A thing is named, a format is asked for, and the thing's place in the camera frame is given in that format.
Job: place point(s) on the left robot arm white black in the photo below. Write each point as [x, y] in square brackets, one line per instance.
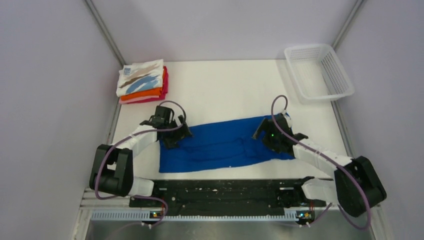
[113, 166]

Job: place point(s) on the aluminium frame rail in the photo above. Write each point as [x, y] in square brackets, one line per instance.
[89, 200]

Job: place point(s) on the orange folded t-shirt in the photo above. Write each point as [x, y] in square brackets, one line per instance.
[145, 92]

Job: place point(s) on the pink folded t-shirt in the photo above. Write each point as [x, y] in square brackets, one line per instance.
[164, 89]

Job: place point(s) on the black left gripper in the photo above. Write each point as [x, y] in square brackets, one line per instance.
[171, 143]

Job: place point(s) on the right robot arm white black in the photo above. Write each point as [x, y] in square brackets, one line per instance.
[354, 184]

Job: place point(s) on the blue printed t-shirt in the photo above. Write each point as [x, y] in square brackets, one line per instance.
[225, 144]

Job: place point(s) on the white plastic basket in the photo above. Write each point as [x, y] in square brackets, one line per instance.
[317, 73]

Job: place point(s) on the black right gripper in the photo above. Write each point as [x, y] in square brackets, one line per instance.
[266, 141]

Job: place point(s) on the white folded printed t-shirt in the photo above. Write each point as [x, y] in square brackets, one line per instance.
[141, 76]

